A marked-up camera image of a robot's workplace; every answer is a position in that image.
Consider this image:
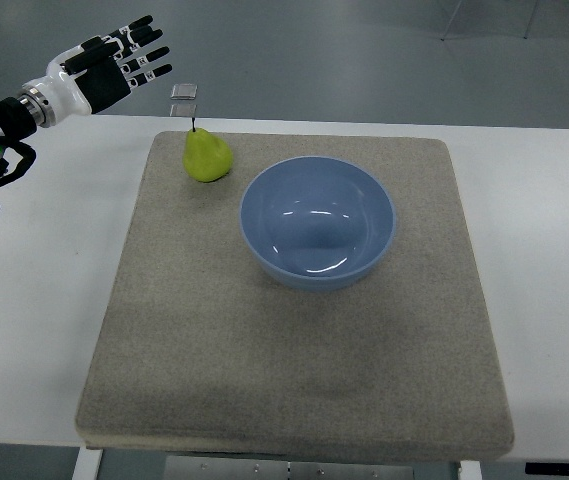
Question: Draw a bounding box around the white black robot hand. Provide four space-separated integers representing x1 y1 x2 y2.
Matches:
18 15 172 127

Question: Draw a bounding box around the white right table leg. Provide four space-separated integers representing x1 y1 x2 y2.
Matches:
458 461 483 480

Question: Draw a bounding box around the blue ceramic bowl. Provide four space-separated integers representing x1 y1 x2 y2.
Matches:
238 156 397 292

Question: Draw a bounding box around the black bar device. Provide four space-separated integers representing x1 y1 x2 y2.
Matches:
525 462 569 477

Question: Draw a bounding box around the beige fabric mat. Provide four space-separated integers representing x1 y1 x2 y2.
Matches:
75 132 514 463

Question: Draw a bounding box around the upper floor outlet plate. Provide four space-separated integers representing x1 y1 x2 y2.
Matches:
170 83 198 100

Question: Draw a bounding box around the lower floor outlet plate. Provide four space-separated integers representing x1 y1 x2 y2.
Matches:
170 103 197 118

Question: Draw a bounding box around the floor outlet plate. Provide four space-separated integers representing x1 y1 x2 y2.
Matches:
170 83 198 100
170 103 197 118

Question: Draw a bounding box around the green pear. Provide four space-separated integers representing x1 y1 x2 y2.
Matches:
182 118 233 183

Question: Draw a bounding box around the white left table leg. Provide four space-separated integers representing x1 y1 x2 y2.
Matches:
71 447 103 480

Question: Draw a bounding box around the white table leg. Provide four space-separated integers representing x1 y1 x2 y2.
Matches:
458 461 483 480
71 447 103 480

